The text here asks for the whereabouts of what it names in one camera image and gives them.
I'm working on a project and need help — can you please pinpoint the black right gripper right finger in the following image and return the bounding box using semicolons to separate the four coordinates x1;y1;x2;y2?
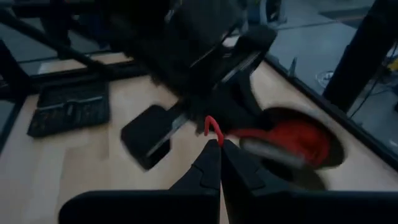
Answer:
220;139;398;224

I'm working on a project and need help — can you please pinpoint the open black bit case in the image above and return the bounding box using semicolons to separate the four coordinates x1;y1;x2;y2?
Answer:
26;81;111;138

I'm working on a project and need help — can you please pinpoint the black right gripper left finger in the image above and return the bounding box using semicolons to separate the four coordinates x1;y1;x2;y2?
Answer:
58;139;222;224

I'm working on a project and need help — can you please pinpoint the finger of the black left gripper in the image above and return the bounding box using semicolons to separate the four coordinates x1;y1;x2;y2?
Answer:
120;104;189;171
214;71;274;134

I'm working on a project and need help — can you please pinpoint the thin red wire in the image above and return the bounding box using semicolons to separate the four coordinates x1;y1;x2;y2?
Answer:
203;115;332;169

